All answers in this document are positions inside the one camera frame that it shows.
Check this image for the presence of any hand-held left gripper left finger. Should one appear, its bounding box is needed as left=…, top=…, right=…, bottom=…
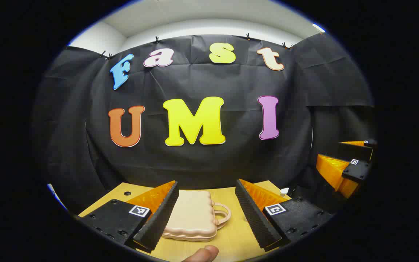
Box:
left=80, top=180, right=179, bottom=253

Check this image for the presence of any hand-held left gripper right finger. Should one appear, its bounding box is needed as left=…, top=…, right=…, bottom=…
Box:
left=236, top=179, right=334, bottom=252

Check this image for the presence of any pink suitcase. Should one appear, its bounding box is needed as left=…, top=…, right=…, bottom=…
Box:
left=161, top=190, right=232, bottom=242

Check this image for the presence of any black backdrop cloth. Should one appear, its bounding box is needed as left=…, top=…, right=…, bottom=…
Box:
left=31, top=35, right=375, bottom=215

